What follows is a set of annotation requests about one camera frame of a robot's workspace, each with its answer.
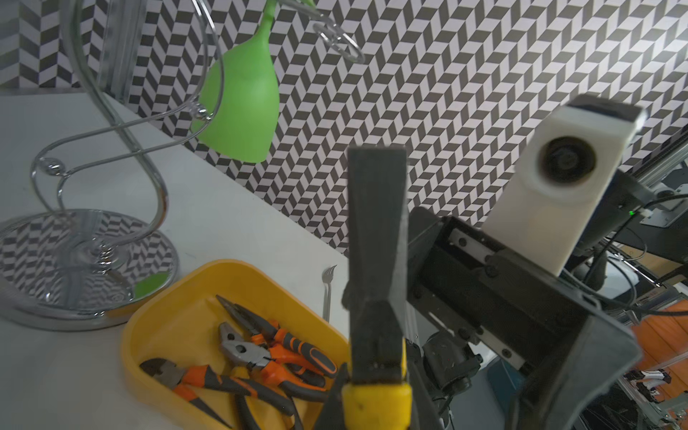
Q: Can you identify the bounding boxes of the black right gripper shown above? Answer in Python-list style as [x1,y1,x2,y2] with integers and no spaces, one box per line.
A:
[408,207,641,429]

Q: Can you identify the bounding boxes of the orange black long-nose pliers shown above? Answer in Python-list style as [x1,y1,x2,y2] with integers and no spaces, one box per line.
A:
[216,295,338,378]

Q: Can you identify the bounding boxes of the orange black diagonal cutters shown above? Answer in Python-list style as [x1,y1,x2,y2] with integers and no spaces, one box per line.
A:
[139,358,297,429]

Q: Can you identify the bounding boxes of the yellow plastic storage box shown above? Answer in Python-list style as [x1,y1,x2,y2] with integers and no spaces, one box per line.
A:
[120,260,350,429]

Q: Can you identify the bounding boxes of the small silver fork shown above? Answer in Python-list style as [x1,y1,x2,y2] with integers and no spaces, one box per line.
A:
[322,265,336,322]

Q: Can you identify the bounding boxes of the green plastic wine glass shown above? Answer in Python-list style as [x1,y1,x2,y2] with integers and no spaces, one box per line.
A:
[191,1,280,164]

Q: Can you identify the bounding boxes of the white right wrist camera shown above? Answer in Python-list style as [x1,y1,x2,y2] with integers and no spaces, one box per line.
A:
[481,94,649,276]

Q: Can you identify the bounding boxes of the chrome wire glass stand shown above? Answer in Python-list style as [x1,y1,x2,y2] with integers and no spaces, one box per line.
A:
[0,0,367,331]

